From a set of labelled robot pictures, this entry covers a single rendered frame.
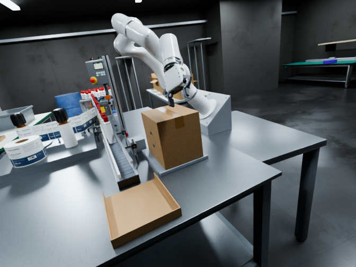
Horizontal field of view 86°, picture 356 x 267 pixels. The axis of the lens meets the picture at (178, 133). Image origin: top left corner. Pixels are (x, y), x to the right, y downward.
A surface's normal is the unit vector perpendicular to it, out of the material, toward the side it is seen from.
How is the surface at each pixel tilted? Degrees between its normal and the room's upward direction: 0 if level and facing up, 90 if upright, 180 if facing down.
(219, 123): 90
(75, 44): 90
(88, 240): 0
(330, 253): 0
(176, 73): 61
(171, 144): 90
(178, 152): 90
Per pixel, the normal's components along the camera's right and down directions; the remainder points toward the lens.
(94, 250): -0.14, -0.92
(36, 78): 0.32, 0.30
